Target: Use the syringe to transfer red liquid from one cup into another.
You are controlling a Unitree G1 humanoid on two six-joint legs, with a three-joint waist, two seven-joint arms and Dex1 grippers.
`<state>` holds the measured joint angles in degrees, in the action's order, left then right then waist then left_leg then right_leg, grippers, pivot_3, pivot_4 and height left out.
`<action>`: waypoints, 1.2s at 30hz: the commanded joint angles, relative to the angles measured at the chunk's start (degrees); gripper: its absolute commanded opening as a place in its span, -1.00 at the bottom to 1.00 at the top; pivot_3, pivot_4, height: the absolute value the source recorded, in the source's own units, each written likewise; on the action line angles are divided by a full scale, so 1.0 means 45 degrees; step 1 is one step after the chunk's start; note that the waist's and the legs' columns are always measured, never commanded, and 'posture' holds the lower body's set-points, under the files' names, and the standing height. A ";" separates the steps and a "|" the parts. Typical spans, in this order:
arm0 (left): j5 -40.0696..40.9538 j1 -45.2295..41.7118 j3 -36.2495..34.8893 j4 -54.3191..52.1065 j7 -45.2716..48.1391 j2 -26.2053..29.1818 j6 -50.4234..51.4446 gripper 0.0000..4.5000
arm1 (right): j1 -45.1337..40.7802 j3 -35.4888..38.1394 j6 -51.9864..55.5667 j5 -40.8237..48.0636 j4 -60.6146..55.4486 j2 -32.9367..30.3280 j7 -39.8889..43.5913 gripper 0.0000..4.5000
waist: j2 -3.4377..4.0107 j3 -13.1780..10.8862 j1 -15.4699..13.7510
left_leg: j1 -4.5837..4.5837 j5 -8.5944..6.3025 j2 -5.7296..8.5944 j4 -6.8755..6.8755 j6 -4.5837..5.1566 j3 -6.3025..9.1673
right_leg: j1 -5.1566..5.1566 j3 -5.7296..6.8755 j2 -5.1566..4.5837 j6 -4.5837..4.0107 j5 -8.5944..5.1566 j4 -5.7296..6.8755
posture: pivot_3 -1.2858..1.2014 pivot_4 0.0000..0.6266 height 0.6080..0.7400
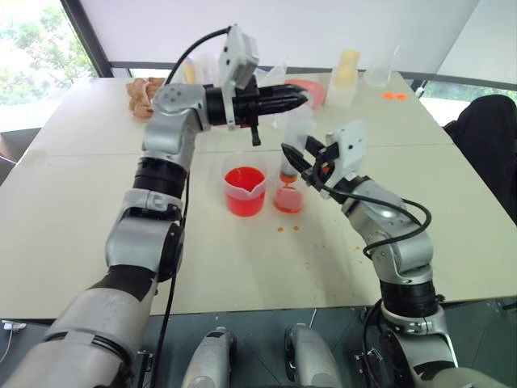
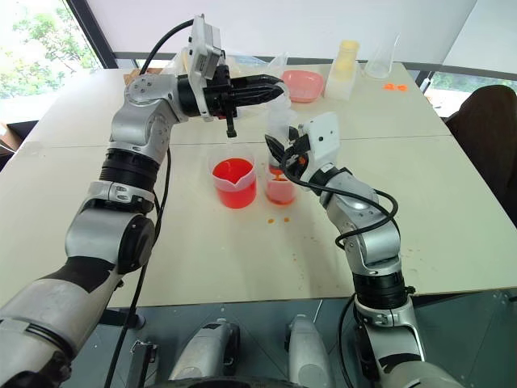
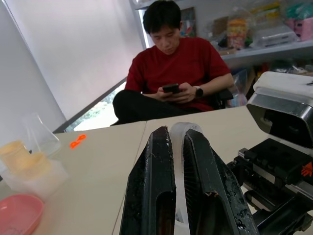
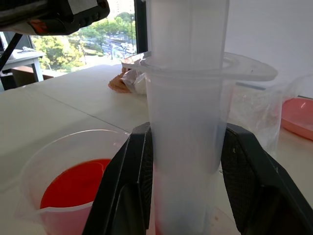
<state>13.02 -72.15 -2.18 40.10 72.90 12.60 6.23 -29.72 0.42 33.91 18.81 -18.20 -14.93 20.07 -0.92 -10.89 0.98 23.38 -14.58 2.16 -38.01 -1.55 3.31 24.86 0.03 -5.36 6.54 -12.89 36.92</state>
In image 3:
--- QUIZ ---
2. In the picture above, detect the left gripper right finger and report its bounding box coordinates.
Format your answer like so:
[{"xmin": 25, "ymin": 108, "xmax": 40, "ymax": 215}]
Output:
[{"xmin": 182, "ymin": 128, "xmax": 259, "ymax": 235}]

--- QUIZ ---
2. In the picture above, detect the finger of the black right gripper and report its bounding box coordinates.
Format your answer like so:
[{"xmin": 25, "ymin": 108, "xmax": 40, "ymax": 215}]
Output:
[{"xmin": 244, "ymin": 189, "xmax": 313, "ymax": 235}]

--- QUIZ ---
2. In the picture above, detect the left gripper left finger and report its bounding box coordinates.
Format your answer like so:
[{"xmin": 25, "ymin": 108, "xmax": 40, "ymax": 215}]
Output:
[{"xmin": 119, "ymin": 125, "xmax": 177, "ymax": 235}]

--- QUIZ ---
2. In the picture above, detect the translucent plastic syringe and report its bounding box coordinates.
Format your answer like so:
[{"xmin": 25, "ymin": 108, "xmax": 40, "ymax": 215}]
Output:
[{"xmin": 169, "ymin": 121, "xmax": 208, "ymax": 235}]

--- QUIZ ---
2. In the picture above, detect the black smartphone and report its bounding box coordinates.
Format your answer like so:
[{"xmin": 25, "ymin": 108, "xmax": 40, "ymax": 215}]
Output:
[{"xmin": 162, "ymin": 83, "xmax": 183, "ymax": 94}]

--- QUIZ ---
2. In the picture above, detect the pale yellow plastic cup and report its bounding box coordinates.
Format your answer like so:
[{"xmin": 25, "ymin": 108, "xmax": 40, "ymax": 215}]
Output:
[
  {"xmin": 0, "ymin": 140, "xmax": 30, "ymax": 169},
  {"xmin": 14, "ymin": 152, "xmax": 52, "ymax": 179}
]

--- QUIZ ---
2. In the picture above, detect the man's right hand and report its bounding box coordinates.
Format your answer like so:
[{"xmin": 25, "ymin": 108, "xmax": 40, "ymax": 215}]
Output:
[{"xmin": 157, "ymin": 87, "xmax": 177, "ymax": 101}]

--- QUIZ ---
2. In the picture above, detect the man's left hand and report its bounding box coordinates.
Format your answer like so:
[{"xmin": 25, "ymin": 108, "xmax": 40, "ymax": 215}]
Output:
[{"xmin": 171, "ymin": 82, "xmax": 197, "ymax": 104}]

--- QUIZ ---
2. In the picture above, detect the small orange plastic clip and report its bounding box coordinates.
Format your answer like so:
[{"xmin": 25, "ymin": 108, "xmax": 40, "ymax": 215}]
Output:
[{"xmin": 70, "ymin": 134, "xmax": 87, "ymax": 149}]

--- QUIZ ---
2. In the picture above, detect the black office chair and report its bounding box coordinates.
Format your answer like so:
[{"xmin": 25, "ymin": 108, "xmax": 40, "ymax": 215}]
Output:
[{"xmin": 212, "ymin": 88, "xmax": 235, "ymax": 110}]

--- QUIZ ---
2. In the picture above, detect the clear container with yellow food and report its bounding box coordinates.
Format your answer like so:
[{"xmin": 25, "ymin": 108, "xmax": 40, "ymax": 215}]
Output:
[{"xmin": 0, "ymin": 159, "xmax": 69, "ymax": 202}]

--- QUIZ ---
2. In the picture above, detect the clear glass conical flask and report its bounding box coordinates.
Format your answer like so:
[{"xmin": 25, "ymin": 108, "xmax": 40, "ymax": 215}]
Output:
[{"xmin": 22, "ymin": 112, "xmax": 62, "ymax": 157}]

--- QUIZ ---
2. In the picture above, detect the man in red shirt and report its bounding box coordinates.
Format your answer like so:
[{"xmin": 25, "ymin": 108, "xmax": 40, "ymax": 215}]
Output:
[{"xmin": 111, "ymin": 0, "xmax": 235, "ymax": 126}]

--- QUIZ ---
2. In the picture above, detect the clear plastic storage box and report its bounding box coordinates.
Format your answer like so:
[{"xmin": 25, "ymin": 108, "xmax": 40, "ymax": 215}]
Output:
[{"xmin": 254, "ymin": 26, "xmax": 298, "ymax": 48}]

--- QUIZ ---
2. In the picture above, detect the pink plastic bowl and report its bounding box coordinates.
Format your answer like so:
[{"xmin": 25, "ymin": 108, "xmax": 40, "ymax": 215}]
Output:
[{"xmin": 0, "ymin": 194, "xmax": 45, "ymax": 235}]

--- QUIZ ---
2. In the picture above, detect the colourful packaged toy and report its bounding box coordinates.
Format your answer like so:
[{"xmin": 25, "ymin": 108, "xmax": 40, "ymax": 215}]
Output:
[{"xmin": 226, "ymin": 18, "xmax": 248, "ymax": 49}]

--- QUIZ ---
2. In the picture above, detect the pink box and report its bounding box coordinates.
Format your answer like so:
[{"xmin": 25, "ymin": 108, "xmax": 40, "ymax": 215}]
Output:
[{"xmin": 292, "ymin": 17, "xmax": 313, "ymax": 42}]

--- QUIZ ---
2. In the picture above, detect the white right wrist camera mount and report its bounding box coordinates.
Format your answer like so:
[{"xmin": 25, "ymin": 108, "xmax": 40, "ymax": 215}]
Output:
[{"xmin": 246, "ymin": 70, "xmax": 313, "ymax": 149}]

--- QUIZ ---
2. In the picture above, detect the grey wall shelf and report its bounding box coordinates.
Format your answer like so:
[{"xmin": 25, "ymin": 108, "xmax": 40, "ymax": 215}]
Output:
[{"xmin": 220, "ymin": 40, "xmax": 313, "ymax": 62}]

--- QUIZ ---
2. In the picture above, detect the colourful wall picture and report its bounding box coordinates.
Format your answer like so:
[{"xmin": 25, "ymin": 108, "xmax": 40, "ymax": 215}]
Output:
[{"xmin": 180, "ymin": 6, "xmax": 197, "ymax": 38}]

